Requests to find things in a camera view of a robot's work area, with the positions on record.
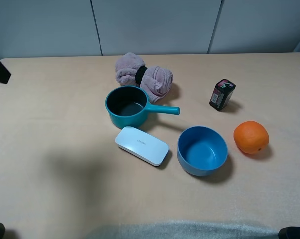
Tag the black object bottom right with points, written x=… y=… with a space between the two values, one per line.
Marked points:
x=289 y=233

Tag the black gum container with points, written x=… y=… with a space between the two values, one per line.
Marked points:
x=221 y=94

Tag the orange fruit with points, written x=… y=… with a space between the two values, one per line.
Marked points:
x=251 y=137

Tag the teal saucepan with handle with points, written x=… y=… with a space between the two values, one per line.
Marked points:
x=130 y=106

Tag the grey cloth at table edge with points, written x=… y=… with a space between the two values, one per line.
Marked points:
x=182 y=230

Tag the pink rolled towel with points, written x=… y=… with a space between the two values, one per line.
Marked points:
x=154 y=80

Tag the white rounded plastic case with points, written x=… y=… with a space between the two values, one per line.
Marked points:
x=142 y=145

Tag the blue plastic bowl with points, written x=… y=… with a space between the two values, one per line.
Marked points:
x=201 y=151

